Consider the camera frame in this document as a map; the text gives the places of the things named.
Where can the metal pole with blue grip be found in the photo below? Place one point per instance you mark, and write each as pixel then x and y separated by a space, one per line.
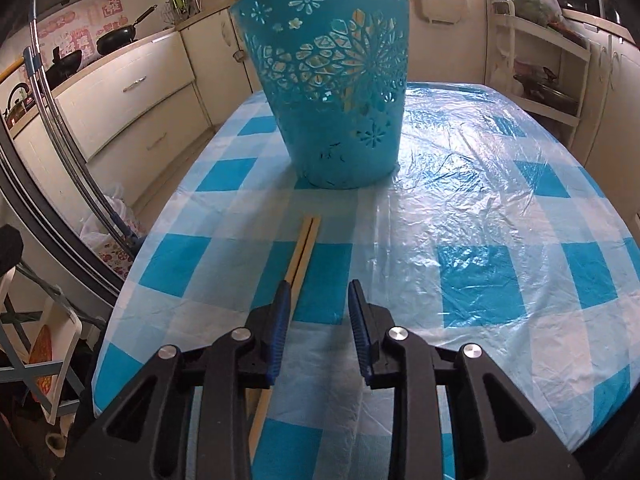
pixel 40 75

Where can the white shelf rack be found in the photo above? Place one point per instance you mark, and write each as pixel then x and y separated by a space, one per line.
pixel 545 30

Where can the dark cooking pot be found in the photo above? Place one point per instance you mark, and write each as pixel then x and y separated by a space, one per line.
pixel 545 92

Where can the black wok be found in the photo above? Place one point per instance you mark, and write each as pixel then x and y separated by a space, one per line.
pixel 62 67

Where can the black frying pan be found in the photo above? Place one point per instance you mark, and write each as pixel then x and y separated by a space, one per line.
pixel 117 40

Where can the cream drawer cabinet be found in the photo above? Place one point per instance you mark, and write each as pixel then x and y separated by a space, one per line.
pixel 125 110

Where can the dark kettle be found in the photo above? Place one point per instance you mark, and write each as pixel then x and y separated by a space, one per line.
pixel 17 110

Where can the pink wall stickers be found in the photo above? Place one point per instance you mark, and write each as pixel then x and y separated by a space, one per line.
pixel 75 30

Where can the blue white checked tablecloth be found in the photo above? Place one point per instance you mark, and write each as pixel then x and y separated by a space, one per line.
pixel 475 220

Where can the teal perforated plastic basket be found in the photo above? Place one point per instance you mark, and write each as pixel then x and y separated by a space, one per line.
pixel 340 160

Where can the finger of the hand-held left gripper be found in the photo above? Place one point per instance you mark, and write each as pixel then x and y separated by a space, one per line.
pixel 10 250

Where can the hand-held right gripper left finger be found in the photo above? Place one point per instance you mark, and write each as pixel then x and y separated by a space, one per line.
pixel 280 330

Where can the cream tall cupboard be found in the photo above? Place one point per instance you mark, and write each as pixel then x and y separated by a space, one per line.
pixel 615 85

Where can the white plastic bag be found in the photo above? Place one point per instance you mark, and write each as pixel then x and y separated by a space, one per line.
pixel 107 240

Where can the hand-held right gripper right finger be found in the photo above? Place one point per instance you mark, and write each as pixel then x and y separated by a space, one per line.
pixel 359 330

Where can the white folding stool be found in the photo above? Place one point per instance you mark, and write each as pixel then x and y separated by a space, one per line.
pixel 62 340

